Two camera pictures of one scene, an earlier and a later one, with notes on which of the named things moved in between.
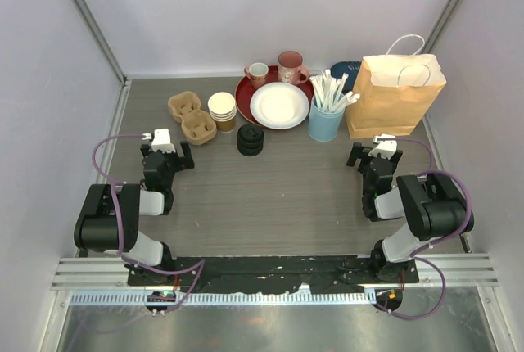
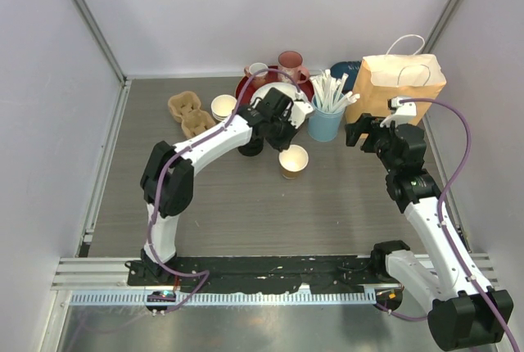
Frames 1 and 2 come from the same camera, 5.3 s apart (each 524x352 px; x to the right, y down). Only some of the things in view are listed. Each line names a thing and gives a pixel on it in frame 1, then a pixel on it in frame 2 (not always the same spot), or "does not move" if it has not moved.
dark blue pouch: (350, 68) does not move
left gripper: (182, 163) → (284, 143)
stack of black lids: (250, 139) does not move
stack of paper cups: (223, 107) does not move
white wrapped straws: (328, 93) does not move
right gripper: (358, 151) → (369, 124)
